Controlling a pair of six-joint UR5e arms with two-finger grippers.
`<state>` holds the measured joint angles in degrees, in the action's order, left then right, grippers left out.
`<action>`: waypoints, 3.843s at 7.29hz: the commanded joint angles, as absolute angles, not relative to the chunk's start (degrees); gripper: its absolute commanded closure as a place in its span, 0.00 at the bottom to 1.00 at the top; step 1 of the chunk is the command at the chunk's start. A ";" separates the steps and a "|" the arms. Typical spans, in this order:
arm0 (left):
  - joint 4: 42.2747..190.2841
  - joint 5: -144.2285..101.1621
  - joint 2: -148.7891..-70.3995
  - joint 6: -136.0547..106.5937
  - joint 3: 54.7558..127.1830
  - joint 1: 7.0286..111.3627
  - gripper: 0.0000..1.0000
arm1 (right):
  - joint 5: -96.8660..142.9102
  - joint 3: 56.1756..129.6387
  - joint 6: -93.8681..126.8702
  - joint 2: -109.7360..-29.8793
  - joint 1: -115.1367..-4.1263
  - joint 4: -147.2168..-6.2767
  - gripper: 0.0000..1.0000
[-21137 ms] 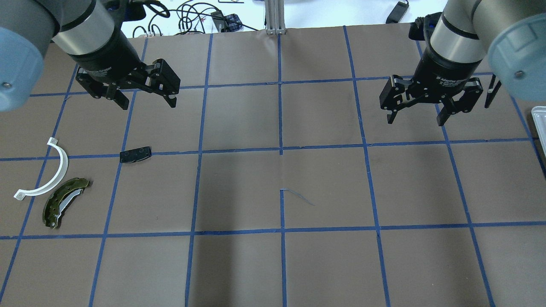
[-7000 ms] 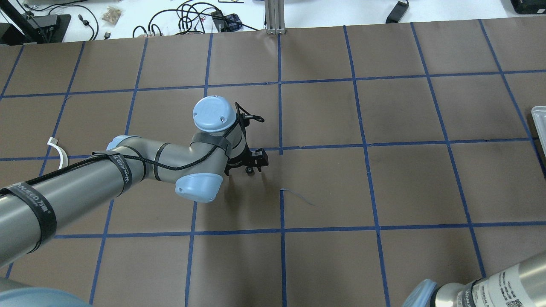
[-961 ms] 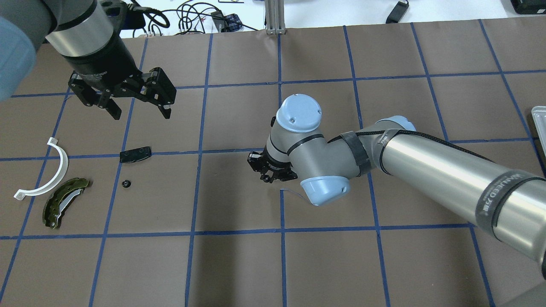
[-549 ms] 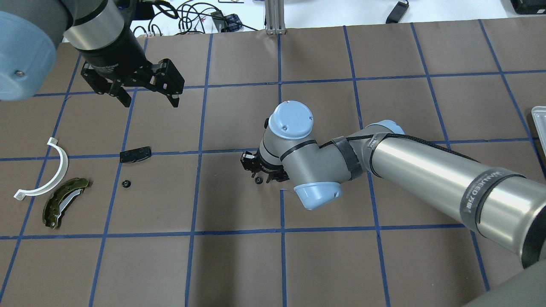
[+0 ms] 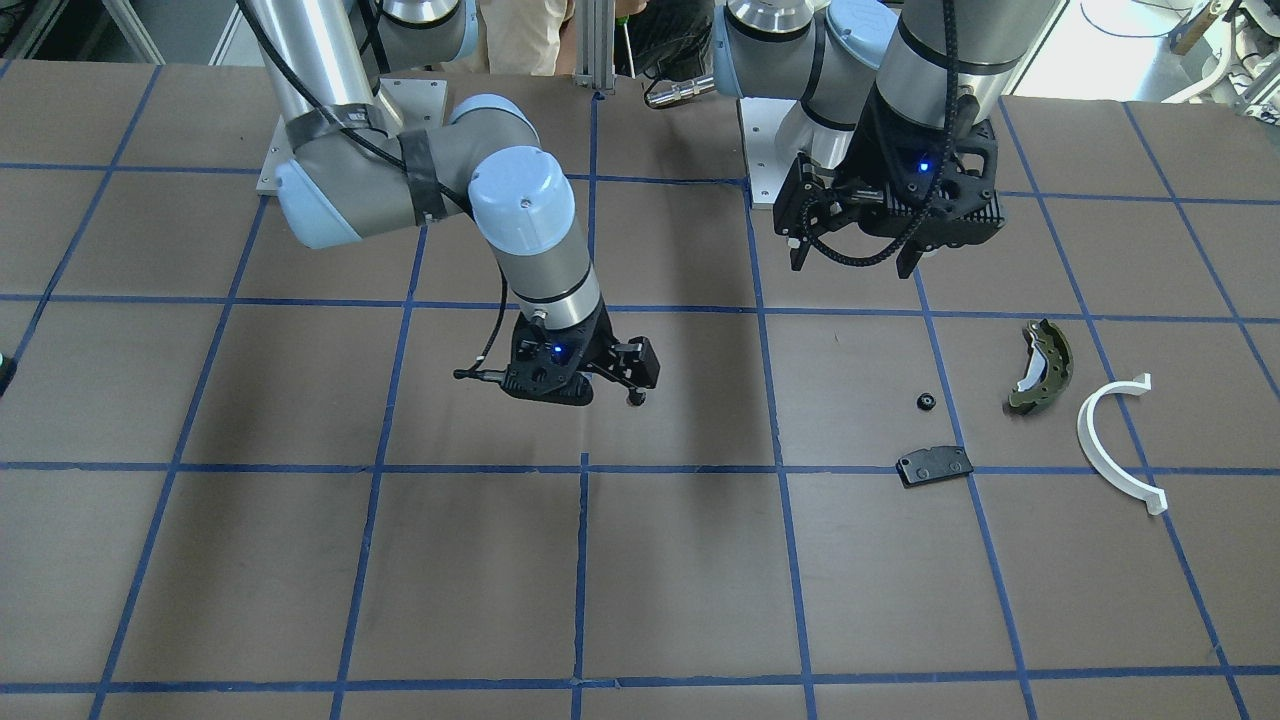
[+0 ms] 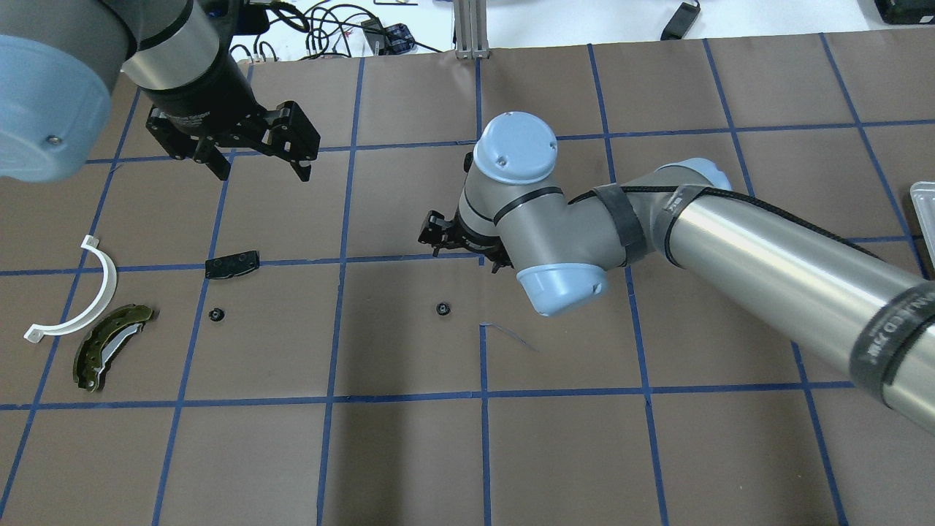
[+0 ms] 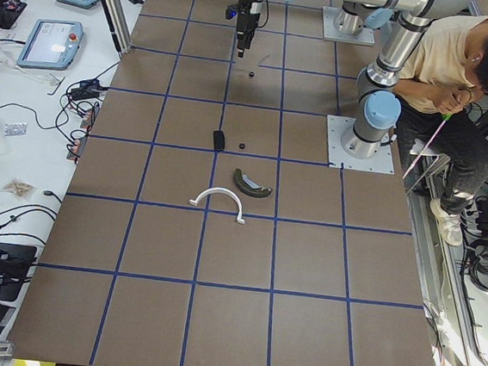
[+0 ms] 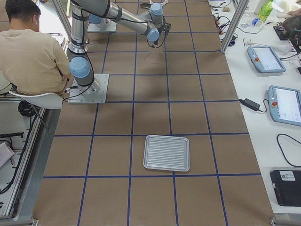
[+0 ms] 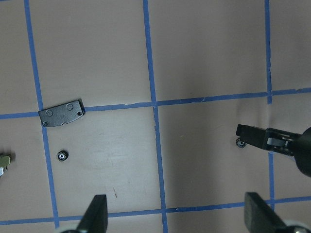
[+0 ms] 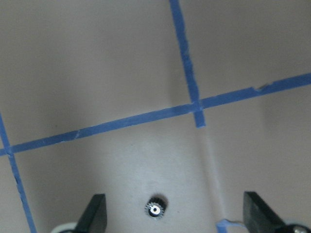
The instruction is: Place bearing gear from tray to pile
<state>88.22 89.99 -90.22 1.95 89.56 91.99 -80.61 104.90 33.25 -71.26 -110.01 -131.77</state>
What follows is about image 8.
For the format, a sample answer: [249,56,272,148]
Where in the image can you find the black power adapter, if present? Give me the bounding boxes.
[239,98,260,111]

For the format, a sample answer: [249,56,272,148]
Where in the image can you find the silver ribbed metal tray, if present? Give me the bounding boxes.
[143,135,190,172]

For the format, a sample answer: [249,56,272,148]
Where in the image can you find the white curved plastic bracket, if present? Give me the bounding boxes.
[149,0,168,6]

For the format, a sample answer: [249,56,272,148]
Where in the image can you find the black flat box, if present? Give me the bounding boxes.
[270,170,301,207]

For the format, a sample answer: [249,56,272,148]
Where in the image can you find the green brake shoe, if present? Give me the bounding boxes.
[140,3,151,9]

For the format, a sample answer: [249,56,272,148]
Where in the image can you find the aluminium frame post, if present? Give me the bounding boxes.
[220,0,249,54]

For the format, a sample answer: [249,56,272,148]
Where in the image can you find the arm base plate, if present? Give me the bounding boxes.
[87,21,117,33]
[67,73,109,104]

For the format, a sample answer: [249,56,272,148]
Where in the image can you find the white plastic chair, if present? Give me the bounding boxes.
[9,91,63,109]

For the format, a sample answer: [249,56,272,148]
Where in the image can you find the upper blue teach pendant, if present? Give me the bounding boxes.
[247,46,286,73]

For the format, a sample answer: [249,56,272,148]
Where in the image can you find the seated person beige shirt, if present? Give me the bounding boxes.
[0,0,71,96]

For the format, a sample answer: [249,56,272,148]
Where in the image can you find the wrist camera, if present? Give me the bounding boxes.
[163,22,171,34]

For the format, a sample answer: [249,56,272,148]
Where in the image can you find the lower blue teach pendant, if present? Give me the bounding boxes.
[267,86,301,126]

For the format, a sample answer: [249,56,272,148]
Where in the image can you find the blue teach pendant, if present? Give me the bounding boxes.
[267,86,301,126]
[247,46,286,73]

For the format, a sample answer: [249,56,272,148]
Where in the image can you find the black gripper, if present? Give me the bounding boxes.
[158,23,168,35]

